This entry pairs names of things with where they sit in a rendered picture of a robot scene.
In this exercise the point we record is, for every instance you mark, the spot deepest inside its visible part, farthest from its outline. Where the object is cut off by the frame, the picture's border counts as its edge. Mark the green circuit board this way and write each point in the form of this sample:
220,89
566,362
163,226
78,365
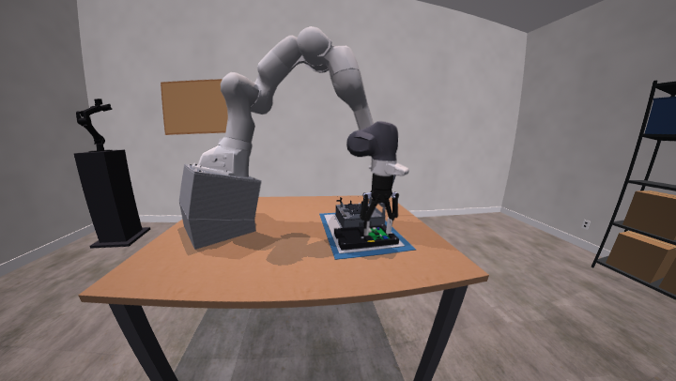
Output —
377,234

